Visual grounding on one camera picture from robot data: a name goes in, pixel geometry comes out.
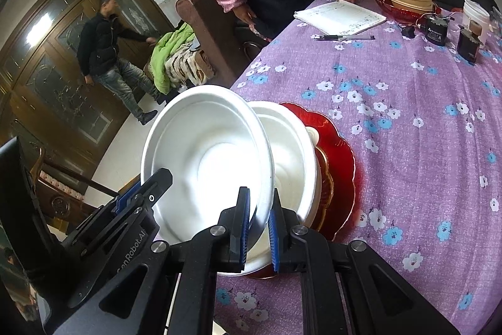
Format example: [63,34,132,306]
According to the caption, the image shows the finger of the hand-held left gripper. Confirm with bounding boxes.
[114,168,174,218]
[111,189,138,213]

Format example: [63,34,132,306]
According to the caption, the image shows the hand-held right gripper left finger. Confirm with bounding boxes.
[54,186,252,335]

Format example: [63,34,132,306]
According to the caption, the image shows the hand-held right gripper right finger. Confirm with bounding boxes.
[268,187,462,335]

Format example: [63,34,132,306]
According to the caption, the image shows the large white bowl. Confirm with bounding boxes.
[140,84,275,246]
[214,100,319,278]

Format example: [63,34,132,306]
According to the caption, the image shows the red plate with gold print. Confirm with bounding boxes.
[245,102,357,281]

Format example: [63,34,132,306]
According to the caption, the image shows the brown patterned blanket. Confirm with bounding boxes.
[164,48,217,93]

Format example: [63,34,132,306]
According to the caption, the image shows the green blanket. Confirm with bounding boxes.
[151,23,195,97]

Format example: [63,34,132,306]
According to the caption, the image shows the wooden glass-panel doors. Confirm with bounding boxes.
[0,0,176,211]

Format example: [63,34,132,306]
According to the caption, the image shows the purple floral tablecloth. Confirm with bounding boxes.
[212,0,502,335]

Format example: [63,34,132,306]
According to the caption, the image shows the brown armchair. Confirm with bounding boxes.
[175,0,256,89]

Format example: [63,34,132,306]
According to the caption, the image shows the curved wooden chair back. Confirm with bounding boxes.
[243,38,272,58]

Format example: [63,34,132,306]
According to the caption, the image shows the black pen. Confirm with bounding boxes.
[316,34,377,43]

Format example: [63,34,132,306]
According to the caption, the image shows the white paper sheets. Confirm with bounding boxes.
[293,0,387,37]

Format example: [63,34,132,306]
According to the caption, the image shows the red plastic plate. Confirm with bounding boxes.
[371,0,442,22]

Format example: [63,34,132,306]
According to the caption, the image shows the black box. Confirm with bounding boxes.
[457,28,484,65]

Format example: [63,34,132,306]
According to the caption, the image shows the white plastic jar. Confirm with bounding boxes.
[462,0,491,46]

